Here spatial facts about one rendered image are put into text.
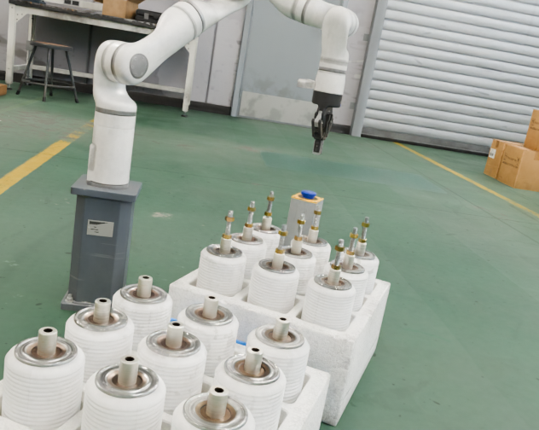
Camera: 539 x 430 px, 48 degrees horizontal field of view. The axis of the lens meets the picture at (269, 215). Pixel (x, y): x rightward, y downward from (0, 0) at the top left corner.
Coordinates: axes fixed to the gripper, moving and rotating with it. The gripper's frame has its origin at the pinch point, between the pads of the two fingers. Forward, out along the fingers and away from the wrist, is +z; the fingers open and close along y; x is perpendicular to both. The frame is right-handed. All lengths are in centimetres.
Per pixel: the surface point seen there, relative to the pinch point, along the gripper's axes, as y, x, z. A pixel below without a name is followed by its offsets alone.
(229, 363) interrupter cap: -83, -16, 19
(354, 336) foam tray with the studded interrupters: -46, -26, 27
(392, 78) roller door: 498, 69, -17
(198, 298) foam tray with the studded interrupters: -48, 6, 28
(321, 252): -20.2, -10.8, 21.0
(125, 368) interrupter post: -95, -7, 17
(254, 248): -32.0, 1.3, 20.3
